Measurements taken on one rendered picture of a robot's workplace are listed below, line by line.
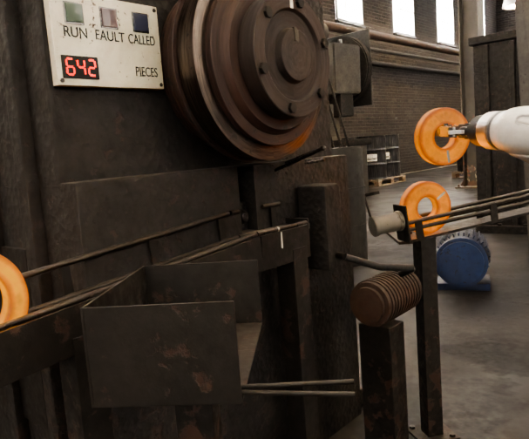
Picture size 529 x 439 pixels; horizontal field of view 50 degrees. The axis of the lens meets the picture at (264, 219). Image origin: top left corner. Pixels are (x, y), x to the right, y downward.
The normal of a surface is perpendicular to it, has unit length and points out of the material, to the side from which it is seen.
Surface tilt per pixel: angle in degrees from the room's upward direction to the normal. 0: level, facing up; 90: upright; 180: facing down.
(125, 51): 90
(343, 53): 92
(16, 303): 90
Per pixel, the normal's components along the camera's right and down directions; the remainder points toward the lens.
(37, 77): -0.66, 0.15
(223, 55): -0.25, 0.16
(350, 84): 0.69, 0.07
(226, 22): -0.22, -0.23
